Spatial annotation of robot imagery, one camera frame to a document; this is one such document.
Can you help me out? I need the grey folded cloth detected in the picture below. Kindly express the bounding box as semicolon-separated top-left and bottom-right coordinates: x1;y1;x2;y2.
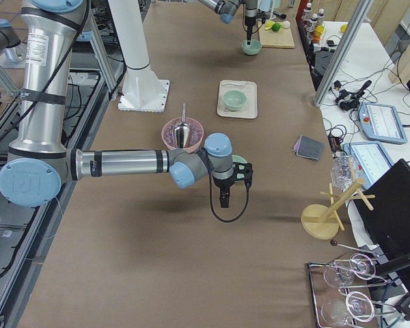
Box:
293;135;325;161

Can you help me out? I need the green lime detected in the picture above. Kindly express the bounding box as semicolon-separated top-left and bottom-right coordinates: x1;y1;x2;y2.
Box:
271;23;282;32

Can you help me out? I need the green bowl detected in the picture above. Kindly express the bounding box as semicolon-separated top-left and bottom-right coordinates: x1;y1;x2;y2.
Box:
223;90;247;111
242;39;262;56
232;154;250;184

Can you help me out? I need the black monitor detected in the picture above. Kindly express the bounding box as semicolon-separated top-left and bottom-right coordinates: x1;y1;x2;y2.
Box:
355;159;410;258

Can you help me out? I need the blue teach pendant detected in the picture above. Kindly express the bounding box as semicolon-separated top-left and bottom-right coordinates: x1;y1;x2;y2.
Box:
359;102;407;144
343;141;394;189

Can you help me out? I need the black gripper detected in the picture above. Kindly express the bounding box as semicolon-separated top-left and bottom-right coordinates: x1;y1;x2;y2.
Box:
244;0;258;46
213;177;234;208

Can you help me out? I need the blue teach pendant far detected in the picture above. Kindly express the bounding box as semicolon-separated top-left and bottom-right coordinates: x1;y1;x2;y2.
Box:
359;102;407;144

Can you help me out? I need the aluminium frame post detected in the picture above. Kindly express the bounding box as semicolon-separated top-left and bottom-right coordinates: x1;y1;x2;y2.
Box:
313;0;373;108

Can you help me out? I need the pink bowl with ice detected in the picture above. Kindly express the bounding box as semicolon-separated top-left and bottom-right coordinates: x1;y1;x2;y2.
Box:
161;117;204;153

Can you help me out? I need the metal scoop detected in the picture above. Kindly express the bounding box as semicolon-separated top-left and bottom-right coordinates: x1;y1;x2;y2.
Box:
172;103;191;148

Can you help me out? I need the green bowl on tray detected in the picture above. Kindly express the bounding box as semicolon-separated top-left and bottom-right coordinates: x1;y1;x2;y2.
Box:
223;90;247;111

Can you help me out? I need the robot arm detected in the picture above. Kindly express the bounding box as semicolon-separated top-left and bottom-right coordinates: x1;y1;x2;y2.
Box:
199;0;258;45
0;1;236;208

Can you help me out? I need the white garlic bulb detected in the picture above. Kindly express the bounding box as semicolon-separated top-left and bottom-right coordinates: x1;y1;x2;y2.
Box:
281;20;290;29

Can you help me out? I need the wooden cutting board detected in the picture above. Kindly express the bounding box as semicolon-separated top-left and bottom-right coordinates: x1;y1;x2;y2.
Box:
259;25;295;49

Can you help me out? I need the blue teach pendant near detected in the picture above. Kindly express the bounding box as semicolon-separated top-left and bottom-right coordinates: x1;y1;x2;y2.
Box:
343;141;394;189

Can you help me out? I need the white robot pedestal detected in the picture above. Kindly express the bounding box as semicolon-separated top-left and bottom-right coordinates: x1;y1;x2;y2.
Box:
109;0;169;113

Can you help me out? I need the gripper camera mount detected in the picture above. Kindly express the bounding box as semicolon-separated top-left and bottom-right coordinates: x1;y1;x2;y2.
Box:
233;162;254;189

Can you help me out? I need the cream rectangular tray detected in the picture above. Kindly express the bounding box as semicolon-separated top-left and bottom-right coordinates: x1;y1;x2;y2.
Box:
217;80;258;119

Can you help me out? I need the wire glass rack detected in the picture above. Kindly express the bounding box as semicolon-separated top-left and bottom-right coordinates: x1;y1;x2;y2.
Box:
307;239;404;327

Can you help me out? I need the wooden mug tree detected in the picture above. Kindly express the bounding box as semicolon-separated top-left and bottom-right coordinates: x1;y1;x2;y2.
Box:
300;157;376;240

